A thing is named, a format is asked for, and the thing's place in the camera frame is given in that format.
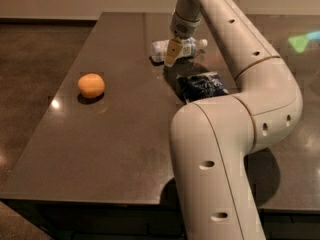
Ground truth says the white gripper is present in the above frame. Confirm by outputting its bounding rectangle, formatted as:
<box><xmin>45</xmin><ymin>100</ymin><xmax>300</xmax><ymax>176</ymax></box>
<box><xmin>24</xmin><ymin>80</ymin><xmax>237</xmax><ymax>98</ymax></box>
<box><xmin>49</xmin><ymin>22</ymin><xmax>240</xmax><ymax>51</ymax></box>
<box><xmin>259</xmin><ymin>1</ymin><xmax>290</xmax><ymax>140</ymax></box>
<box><xmin>164</xmin><ymin>12</ymin><xmax>201</xmax><ymax>67</ymax></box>

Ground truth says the blue plastic water bottle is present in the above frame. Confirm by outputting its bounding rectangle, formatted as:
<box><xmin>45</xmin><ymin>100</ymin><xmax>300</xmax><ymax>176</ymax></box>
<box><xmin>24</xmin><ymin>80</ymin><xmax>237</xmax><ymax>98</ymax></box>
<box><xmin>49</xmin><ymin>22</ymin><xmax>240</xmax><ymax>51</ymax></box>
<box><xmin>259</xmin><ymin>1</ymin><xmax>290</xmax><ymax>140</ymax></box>
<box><xmin>151</xmin><ymin>37</ymin><xmax>208</xmax><ymax>63</ymax></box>

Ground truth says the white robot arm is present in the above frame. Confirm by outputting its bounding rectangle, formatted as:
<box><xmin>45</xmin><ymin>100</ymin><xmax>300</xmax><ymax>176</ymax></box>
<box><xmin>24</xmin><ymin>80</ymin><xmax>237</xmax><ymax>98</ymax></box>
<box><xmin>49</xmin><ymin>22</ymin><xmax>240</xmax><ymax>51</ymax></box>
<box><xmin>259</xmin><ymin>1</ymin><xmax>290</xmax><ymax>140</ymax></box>
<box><xmin>165</xmin><ymin>0</ymin><xmax>303</xmax><ymax>240</ymax></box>

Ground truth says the blue chip bag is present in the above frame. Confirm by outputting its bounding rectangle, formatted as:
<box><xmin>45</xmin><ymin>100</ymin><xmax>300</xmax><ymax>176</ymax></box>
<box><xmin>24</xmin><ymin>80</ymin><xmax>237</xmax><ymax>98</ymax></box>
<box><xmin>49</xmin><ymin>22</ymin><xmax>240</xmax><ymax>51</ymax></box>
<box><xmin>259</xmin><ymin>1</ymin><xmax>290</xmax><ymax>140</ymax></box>
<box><xmin>177</xmin><ymin>72</ymin><xmax>229</xmax><ymax>103</ymax></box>

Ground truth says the orange fruit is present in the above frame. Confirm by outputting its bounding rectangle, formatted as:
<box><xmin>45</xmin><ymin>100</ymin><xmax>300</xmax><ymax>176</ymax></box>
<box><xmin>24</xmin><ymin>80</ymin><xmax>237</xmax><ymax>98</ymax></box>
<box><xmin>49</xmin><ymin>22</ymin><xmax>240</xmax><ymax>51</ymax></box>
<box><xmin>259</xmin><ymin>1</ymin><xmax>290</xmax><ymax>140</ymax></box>
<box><xmin>78</xmin><ymin>73</ymin><xmax>105</xmax><ymax>99</ymax></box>

